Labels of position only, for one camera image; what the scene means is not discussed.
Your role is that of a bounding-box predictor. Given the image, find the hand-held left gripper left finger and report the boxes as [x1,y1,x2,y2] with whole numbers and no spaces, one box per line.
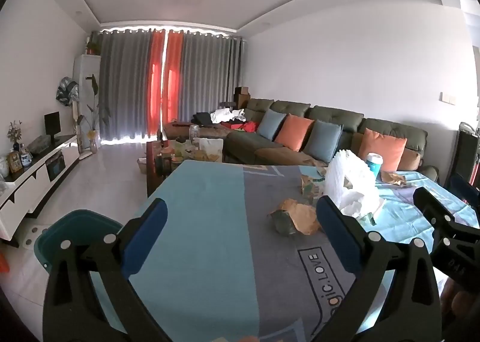
[42,198,169,342]

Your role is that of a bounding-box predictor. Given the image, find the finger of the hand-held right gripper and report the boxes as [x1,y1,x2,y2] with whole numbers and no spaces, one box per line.
[412,186,469,249]
[448,173,480,211]

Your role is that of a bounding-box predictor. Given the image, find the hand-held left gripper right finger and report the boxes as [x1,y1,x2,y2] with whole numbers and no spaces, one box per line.
[316,196,443,342]

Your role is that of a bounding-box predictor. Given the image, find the white paper cup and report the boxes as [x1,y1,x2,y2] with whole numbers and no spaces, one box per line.
[339,192,387,223]

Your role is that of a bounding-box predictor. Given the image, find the white foam fruit net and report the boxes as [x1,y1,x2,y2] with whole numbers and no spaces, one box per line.
[324,149,381,215]

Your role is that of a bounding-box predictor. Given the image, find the teal plastic bin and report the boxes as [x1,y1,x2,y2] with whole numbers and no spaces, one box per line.
[34,209,124,275]

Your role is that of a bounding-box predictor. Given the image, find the person's right hand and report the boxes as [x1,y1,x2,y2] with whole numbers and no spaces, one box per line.
[439,278,480,342]

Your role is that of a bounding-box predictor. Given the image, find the black metal-framed panel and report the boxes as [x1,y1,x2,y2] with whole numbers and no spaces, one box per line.
[455,121,480,193]

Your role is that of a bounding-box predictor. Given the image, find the brown cushion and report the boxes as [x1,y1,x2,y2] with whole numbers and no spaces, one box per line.
[397,148,421,172]

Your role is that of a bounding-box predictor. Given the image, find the dark wooden coffee table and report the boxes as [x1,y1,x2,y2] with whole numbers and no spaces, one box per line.
[146,138,226,196]

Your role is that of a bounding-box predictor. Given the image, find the printed blue grey tablecloth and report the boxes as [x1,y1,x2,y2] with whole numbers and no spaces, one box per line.
[88,160,480,342]

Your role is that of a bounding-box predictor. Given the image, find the blue cup with white lid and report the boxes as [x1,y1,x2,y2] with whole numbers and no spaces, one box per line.
[365,152,384,180]

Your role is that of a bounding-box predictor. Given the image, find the orange cushion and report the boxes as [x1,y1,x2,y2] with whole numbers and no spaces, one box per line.
[358,128,407,172]
[275,114,315,152]

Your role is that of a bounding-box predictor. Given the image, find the blue cushion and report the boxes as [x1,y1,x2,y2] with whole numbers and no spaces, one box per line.
[257,109,287,141]
[302,120,344,163]

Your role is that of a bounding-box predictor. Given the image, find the white shopping bag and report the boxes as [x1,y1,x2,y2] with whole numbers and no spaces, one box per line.
[198,138,224,163]

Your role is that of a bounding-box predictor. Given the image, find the glass floor vase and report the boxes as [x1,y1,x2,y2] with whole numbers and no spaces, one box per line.
[87,130,102,153]

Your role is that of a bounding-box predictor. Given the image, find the white TV cabinet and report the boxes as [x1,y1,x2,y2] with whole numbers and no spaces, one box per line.
[0,134,81,241]

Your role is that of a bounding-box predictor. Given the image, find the green sectional sofa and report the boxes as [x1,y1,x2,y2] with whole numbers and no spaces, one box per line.
[164,98,439,185]

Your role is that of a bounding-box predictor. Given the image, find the tall leafy houseplant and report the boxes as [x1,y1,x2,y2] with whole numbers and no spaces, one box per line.
[83,74,110,140]

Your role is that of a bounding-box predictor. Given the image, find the red cloth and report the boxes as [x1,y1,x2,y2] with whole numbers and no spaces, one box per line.
[221,121,259,133]

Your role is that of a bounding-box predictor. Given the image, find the white cloth pile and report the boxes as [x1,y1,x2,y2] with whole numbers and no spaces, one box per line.
[210,108,246,124]

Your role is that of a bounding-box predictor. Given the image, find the black monitor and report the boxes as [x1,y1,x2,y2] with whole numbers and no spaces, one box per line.
[44,112,61,142]

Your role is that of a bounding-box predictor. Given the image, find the grey curtain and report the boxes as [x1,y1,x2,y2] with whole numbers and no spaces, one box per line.
[98,29,154,142]
[176,31,244,125]

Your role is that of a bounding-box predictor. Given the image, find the small yellow ornament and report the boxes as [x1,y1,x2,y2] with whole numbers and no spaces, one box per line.
[7,151,24,173]

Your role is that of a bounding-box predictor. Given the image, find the orange curtain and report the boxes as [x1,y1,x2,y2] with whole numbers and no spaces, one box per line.
[161,29,185,129]
[149,31,166,138]

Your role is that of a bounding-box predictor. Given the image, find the covered standing fan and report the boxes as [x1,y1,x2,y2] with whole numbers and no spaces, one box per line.
[55,76,80,135]

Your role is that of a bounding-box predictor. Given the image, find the cardboard boxes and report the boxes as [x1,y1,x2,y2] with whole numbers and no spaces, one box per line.
[234,86,251,110]

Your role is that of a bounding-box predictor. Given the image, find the white standing air conditioner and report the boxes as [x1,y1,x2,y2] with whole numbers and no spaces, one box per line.
[73,54,102,148]

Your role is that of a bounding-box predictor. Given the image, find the dried flower vase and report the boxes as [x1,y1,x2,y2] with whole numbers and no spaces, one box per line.
[7,120,23,151]

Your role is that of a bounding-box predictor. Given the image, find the small potted plant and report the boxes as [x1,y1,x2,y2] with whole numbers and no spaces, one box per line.
[85,33,102,56]

